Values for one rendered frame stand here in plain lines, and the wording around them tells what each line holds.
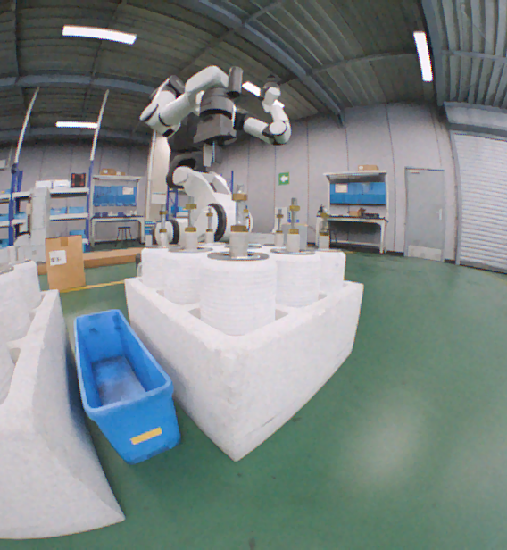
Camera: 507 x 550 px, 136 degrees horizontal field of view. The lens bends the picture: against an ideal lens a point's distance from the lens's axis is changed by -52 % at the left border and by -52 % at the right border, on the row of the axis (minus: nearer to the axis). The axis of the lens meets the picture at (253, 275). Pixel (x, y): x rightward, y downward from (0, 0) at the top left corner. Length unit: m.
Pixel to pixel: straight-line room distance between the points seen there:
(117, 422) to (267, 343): 0.19
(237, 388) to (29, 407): 0.18
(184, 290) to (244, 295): 0.12
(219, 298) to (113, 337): 0.35
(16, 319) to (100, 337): 0.26
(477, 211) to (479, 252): 0.87
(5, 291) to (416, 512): 0.53
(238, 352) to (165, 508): 0.22
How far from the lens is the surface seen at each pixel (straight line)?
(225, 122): 0.55
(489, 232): 5.57
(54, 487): 0.23
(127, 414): 0.26
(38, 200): 2.38
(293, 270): 0.31
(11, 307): 0.31
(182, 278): 0.32
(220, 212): 0.73
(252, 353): 0.20
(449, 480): 0.39
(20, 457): 0.20
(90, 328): 0.51
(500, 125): 6.09
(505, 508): 0.44
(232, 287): 0.22
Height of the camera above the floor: 0.28
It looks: 11 degrees down
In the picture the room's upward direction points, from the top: 1 degrees clockwise
